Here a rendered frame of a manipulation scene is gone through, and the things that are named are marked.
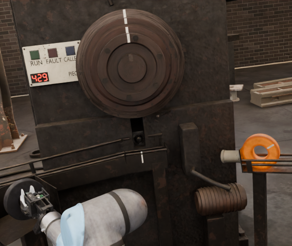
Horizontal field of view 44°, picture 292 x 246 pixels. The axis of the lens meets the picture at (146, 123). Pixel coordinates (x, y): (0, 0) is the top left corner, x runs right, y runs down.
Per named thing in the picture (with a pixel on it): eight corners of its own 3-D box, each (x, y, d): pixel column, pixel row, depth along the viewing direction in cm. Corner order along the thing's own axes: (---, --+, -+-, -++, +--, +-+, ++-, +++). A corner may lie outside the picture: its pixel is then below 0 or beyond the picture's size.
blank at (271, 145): (258, 172, 159) (256, 175, 156) (236, 144, 160) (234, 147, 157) (288, 155, 150) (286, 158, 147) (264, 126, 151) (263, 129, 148)
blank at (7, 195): (-4, 190, 129) (-1, 192, 127) (35, 171, 138) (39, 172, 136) (11, 225, 134) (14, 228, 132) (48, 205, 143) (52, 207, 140)
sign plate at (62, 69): (31, 86, 167) (22, 47, 162) (86, 79, 169) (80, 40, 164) (30, 87, 165) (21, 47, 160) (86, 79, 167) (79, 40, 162)
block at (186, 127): (181, 168, 181) (177, 123, 174) (197, 166, 181) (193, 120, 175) (185, 176, 171) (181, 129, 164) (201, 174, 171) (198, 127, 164)
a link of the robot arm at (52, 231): (63, 264, 110) (61, 245, 106) (46, 243, 117) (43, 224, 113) (85, 252, 115) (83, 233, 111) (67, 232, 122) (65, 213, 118)
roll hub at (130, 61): (103, 103, 154) (93, 36, 146) (167, 94, 156) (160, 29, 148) (102, 106, 148) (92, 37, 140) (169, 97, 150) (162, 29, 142)
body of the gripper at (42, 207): (42, 186, 128) (58, 203, 120) (44, 204, 132) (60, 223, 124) (21, 194, 124) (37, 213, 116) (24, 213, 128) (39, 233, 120)
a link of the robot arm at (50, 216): (66, 231, 122) (44, 241, 117) (59, 223, 125) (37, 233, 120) (65, 214, 118) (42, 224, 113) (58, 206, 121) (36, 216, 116)
